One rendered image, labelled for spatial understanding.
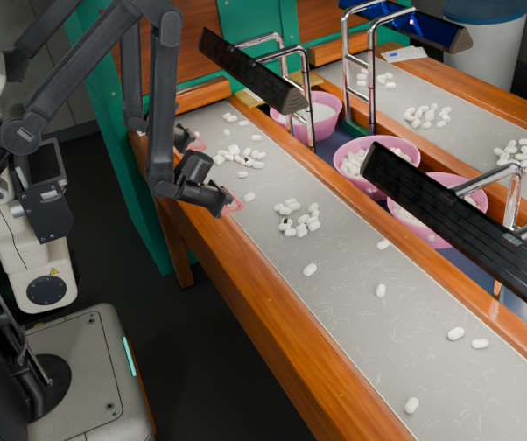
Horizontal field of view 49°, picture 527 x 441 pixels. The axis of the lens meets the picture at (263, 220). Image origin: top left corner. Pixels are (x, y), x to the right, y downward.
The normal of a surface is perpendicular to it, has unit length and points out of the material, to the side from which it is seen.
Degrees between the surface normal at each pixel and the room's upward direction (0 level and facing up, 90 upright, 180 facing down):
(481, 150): 0
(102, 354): 0
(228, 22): 90
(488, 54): 94
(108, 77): 90
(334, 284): 0
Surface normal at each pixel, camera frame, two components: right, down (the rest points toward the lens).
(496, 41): 0.06, 0.66
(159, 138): 0.29, 0.51
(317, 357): -0.13, -0.78
